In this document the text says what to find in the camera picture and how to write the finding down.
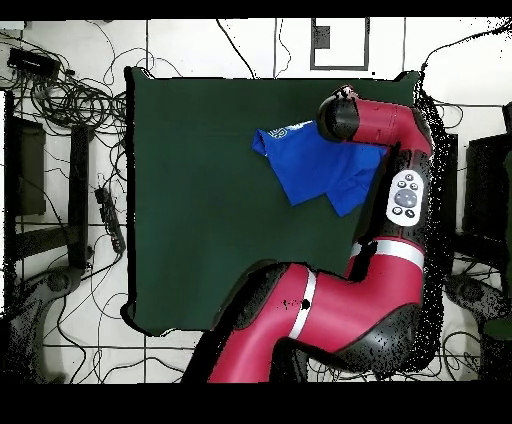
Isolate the blue printed T-shirt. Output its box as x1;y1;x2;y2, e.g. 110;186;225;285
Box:
251;119;388;218

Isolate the small dark grey square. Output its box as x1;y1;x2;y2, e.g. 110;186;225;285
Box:
312;25;332;50

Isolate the dark green table cloth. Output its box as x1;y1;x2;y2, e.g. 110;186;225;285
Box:
121;65;421;338

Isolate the dark grey floor stand base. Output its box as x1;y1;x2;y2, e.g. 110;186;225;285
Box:
0;265;85;384
443;273;512;381

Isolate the black power strip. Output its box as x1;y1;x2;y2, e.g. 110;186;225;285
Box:
94;186;127;254

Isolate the dark green round object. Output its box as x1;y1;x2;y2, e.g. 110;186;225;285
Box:
481;317;512;341

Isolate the black electronics box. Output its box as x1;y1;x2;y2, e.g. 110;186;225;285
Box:
6;46;62;80

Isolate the grey square floor frame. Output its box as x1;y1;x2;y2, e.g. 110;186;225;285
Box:
310;17;370;72

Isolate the black floor cable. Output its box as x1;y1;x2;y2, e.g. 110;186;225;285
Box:
215;17;257;79

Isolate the black metal frame stand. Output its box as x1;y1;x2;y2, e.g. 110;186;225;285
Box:
439;101;512;277
3;90;94;277

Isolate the tangled black cable bundle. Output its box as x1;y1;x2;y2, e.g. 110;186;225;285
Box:
0;29;129;137

